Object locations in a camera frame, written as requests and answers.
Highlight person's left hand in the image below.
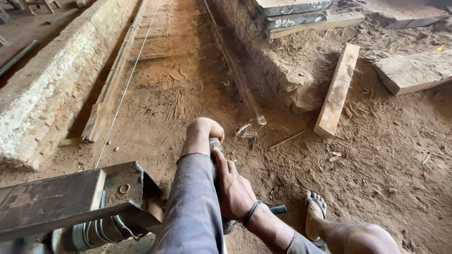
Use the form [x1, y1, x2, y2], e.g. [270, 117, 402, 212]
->
[182, 117, 225, 156]

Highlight person's right hand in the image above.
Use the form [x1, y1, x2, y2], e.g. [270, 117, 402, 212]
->
[212, 147, 263, 224]

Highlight black wristband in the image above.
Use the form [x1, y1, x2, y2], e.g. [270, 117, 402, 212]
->
[242, 200, 263, 227]

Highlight thin wooden stick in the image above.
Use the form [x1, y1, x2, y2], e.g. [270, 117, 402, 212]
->
[269, 129, 307, 149]

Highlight black flip-flop sandal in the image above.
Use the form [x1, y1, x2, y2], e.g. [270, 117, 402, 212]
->
[304, 190, 328, 248]

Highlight thin wooden cross batten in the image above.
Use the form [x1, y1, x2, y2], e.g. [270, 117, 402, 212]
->
[128, 52, 195, 65]

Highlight person's right leg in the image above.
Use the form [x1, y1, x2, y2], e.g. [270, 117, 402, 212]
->
[304, 190, 402, 254]

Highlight long pale wooden plank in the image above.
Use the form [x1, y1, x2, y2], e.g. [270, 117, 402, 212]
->
[313, 43, 361, 138]

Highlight stack of sawn timber boards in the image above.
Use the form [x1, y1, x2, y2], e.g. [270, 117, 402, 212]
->
[252, 0, 365, 40]

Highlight grey metal pipe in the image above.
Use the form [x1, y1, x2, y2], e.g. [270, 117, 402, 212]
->
[0, 40, 39, 77]

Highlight wooden stool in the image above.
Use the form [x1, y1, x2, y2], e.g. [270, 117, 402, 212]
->
[21, 0, 61, 16]

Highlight thick flat wooden slab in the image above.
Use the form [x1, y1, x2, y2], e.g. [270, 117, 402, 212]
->
[371, 49, 452, 96]

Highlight large dusty wooden slab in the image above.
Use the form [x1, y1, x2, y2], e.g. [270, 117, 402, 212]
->
[364, 0, 450, 30]

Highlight long dusty track rail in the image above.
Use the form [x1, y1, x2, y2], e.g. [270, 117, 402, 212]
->
[81, 0, 149, 144]
[202, 0, 267, 126]

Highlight thin steel wire cable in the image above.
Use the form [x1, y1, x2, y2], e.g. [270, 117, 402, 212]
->
[95, 0, 162, 169]

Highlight winch drum with coiled cable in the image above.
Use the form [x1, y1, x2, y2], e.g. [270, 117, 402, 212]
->
[51, 215, 150, 254]

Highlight rusty steel beam frame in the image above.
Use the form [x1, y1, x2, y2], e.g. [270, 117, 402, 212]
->
[0, 161, 165, 242]

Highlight low brick wall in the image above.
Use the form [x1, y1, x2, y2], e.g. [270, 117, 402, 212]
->
[0, 0, 140, 172]

